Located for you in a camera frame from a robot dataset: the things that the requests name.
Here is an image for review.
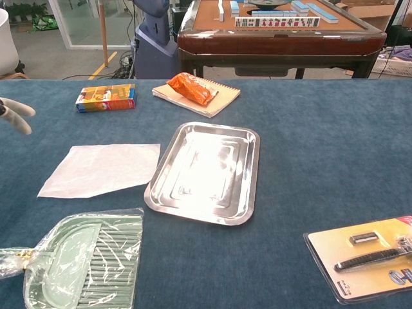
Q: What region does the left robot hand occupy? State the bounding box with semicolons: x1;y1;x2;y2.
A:
0;97;36;135

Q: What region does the white paper sheet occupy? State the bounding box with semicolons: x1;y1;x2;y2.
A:
37;144;161;199

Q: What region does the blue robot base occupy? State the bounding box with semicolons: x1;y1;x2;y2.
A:
132;0;178;80

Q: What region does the green dustpan in plastic wrap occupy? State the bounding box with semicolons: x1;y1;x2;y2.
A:
0;207;145;309

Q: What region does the stainless steel tray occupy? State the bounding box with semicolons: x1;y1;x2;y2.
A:
144;121;261;227

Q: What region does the kraft spiral notebook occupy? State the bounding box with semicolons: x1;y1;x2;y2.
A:
151;78;241;118

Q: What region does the white chair with wooden legs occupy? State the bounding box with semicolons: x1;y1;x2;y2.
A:
0;8;29;80

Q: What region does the orange and blue snack box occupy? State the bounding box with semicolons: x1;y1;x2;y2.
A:
75;83;137;113

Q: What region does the green bag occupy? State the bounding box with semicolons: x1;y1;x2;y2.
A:
31;15;59;32

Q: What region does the wooden pole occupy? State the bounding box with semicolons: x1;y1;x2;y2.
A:
98;0;109;68

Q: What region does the orange snack packet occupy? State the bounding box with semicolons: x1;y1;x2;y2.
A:
166;72;219;106

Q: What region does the brown mahjong table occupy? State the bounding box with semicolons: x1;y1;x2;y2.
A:
176;0;387;80

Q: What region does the white face-up mahjong tile row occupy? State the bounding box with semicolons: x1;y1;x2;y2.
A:
234;16;321;28

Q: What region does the white plastic basket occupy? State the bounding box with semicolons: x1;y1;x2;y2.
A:
371;48;412;78

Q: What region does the razor in yellow blister pack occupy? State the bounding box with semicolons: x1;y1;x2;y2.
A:
303;215;412;305

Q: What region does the black floor cable bundle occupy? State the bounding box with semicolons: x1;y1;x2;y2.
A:
62;50;136;80

